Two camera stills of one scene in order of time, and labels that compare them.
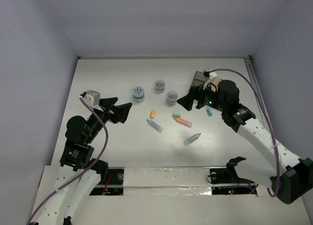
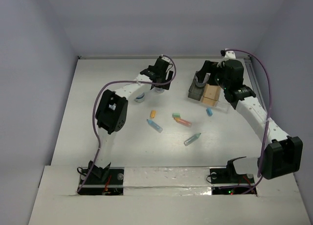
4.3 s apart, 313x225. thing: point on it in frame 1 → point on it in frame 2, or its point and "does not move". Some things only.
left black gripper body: [109, 111] → [166, 81]
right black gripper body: [212, 101] → [220, 70]
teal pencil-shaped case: [191, 139] does not move
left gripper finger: [108, 103] → [162, 86]
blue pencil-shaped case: [154, 125] does not move
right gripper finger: [187, 101] → [206, 68]
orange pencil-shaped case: [183, 122] does not move
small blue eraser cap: [209, 111] does not move
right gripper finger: [202, 100] → [213, 79]
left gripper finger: [121, 111] → [170, 76]
